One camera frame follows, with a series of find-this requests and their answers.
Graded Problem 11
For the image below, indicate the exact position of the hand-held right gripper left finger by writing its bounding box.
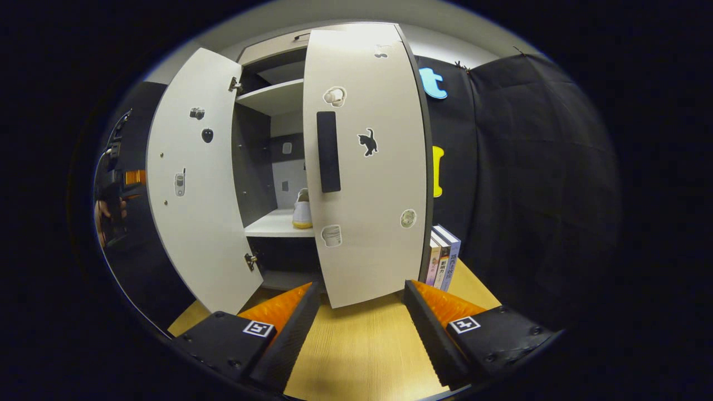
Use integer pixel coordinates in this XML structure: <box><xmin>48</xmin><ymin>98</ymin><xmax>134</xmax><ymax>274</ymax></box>
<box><xmin>173</xmin><ymin>281</ymin><xmax>323</xmax><ymax>393</ymax></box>

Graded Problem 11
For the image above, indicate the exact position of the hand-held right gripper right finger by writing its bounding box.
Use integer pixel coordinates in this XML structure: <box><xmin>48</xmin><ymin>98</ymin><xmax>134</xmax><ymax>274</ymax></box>
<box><xmin>402</xmin><ymin>280</ymin><xmax>558</xmax><ymax>390</ymax></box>

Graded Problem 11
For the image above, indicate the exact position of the white shoe cabinet door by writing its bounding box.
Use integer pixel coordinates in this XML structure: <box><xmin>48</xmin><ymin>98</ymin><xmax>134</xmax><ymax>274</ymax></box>
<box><xmin>146</xmin><ymin>47</ymin><xmax>265</xmax><ymax>315</ymax></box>
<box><xmin>302</xmin><ymin>23</ymin><xmax>429</xmax><ymax>309</ymax></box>

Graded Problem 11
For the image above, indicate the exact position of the white shoe cabinet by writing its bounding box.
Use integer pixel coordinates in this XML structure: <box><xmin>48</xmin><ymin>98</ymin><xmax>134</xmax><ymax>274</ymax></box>
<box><xmin>231</xmin><ymin>23</ymin><xmax>435</xmax><ymax>293</ymax></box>

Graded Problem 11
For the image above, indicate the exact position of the white canvas shoe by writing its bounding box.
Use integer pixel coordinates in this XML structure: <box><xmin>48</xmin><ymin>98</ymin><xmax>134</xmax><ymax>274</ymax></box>
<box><xmin>292</xmin><ymin>188</ymin><xmax>314</xmax><ymax>229</ymax></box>

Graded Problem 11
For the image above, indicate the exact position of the white spine book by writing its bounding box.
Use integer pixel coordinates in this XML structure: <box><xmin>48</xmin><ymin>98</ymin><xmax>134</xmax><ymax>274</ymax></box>
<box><xmin>426</xmin><ymin>237</ymin><xmax>442</xmax><ymax>286</ymax></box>

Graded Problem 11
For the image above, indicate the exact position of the black spine book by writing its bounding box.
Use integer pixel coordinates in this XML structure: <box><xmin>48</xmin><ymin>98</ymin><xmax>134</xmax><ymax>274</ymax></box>
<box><xmin>433</xmin><ymin>231</ymin><xmax>451</xmax><ymax>290</ymax></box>

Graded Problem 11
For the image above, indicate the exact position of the blue spine book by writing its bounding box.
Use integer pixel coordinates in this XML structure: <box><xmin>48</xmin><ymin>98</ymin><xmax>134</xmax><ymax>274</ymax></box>
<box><xmin>434</xmin><ymin>224</ymin><xmax>462</xmax><ymax>293</ymax></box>

